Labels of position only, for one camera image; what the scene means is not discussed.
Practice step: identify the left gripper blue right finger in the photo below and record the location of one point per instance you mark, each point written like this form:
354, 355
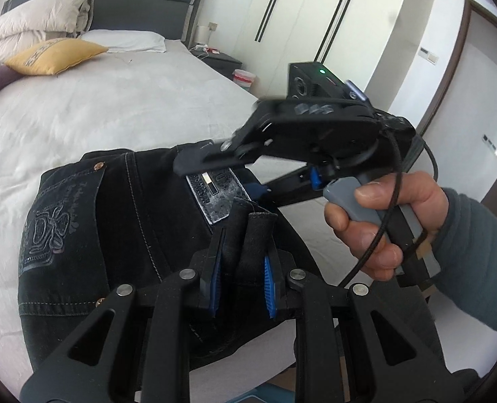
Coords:
350, 347

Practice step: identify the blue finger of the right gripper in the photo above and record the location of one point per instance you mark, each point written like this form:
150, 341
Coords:
255, 190

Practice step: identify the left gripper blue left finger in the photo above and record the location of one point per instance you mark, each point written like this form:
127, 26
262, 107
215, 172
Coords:
133, 347

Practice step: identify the black denim pants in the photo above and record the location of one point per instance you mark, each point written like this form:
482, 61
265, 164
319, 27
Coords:
123, 217

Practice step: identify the person forearm grey sleeve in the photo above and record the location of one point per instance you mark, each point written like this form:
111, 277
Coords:
466, 249

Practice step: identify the person right hand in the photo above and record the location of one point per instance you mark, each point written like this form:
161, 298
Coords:
418, 190

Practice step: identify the white plastic bucket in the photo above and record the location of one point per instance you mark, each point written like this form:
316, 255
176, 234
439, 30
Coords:
243, 78

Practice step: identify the dark bedside table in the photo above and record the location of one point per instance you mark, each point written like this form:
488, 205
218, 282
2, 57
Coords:
222, 63

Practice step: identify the light blue plastic stool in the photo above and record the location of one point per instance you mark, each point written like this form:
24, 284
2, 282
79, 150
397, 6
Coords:
273, 394

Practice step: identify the white cup on nightstand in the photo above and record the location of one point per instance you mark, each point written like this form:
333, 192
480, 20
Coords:
202, 36

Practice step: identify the bed with white sheet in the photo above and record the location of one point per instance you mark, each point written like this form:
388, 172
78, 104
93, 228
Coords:
135, 100

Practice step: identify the white pillow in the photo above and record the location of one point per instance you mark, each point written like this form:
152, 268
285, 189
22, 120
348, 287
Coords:
119, 41

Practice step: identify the yellow cushion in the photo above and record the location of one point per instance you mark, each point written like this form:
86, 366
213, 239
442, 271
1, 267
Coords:
54, 56

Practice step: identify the folded beige duvet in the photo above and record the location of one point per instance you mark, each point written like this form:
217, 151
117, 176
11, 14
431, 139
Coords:
36, 21

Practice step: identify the white wardrobe with black handles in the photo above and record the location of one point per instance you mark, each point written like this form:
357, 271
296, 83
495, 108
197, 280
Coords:
371, 42

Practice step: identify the white door brown frame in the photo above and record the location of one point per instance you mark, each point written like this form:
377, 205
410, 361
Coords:
460, 125

